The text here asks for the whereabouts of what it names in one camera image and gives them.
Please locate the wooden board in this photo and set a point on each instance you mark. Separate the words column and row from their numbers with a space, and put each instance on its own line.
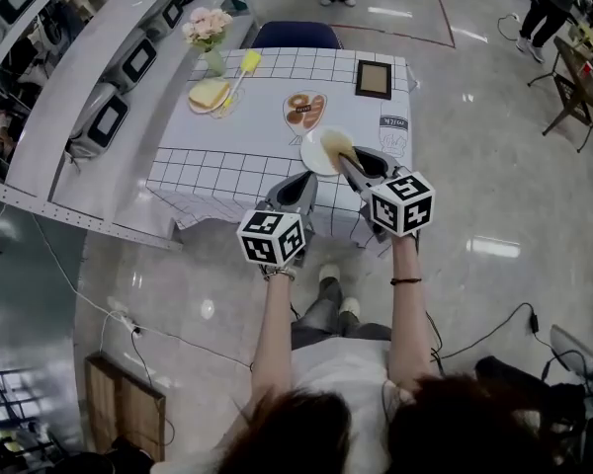
column 128, row 408

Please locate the dark picture frame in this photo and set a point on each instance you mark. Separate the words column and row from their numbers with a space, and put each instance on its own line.
column 373, row 79

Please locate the person's right forearm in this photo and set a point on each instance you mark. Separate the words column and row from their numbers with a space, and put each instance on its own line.
column 410, row 329

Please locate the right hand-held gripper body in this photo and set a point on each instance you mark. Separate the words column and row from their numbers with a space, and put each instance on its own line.
column 400, row 205

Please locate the blue chair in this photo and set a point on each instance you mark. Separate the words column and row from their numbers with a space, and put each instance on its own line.
column 296, row 35

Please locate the large white plate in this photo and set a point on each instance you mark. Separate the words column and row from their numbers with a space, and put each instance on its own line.
column 313, row 158

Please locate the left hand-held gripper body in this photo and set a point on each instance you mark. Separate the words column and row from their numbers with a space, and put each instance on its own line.
column 272, row 237

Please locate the red cup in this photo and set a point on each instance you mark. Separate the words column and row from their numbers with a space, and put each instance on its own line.
column 586, row 69

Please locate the small pale plate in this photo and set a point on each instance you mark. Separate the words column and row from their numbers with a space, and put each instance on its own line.
column 202, row 109

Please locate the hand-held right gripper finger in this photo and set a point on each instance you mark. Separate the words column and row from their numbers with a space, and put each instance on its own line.
column 358, row 178
column 378, row 163

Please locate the yellow dish brush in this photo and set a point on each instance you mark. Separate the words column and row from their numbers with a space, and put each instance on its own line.
column 250, row 60

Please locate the black wrist band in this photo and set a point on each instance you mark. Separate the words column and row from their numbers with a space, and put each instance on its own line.
column 405, row 281

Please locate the brown metal side table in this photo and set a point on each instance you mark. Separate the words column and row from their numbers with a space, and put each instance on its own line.
column 573, row 62

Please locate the pale green vase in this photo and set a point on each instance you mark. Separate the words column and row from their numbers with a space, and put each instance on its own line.
column 215, row 62

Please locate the person's shoe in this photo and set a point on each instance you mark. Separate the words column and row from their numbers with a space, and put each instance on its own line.
column 328, row 272
column 350, row 305

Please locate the person's gray trousers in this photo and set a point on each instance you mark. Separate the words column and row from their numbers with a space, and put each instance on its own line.
column 326, row 319

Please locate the person's white shirt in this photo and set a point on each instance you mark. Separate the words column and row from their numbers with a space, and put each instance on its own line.
column 341, row 373

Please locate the person's left forearm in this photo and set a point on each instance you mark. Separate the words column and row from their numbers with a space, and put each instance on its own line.
column 274, row 339

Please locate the person's right shoe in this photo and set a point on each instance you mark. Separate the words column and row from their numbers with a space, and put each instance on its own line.
column 350, row 305

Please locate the white metal shelf rack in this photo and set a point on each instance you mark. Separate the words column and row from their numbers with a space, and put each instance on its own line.
column 54, row 92

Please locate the white power strip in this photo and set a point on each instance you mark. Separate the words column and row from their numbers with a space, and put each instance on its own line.
column 118, row 306

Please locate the pink flower bouquet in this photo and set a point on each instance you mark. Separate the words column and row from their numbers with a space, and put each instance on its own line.
column 207, row 25

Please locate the checked white tablecloth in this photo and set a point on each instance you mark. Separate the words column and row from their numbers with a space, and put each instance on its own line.
column 227, row 136

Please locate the slice of toast bread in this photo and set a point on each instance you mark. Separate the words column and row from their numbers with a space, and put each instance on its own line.
column 336, row 143

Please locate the person's left shoe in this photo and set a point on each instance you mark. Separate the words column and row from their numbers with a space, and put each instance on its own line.
column 328, row 272

